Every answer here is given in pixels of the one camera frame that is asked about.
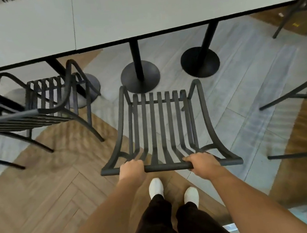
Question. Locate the person's left fingers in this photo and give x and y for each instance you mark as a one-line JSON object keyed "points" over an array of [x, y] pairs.
{"points": [[132, 163]]}

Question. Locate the person's left forearm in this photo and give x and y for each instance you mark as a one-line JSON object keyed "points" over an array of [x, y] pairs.
{"points": [[107, 222]]}

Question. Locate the person's right fingers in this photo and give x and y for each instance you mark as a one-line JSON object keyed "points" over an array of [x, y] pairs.
{"points": [[193, 159]]}

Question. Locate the person's right forearm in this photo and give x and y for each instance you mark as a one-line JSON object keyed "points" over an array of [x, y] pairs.
{"points": [[252, 206]]}

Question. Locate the white shoe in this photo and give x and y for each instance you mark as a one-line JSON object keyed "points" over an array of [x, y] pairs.
{"points": [[191, 196], [156, 188]]}

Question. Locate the white left shoe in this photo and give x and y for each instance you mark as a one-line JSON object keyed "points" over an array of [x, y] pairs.
{"points": [[156, 188]]}

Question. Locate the person's right hand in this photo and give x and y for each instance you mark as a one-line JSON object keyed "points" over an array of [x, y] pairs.
{"points": [[204, 166]]}

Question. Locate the white right shoe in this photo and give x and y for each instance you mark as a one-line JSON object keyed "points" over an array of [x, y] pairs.
{"points": [[191, 196]]}

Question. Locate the person's left hand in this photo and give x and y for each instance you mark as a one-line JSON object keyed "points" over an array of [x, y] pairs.
{"points": [[130, 171]]}

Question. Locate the black trousers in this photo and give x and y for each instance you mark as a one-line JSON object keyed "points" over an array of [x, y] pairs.
{"points": [[188, 224]]}

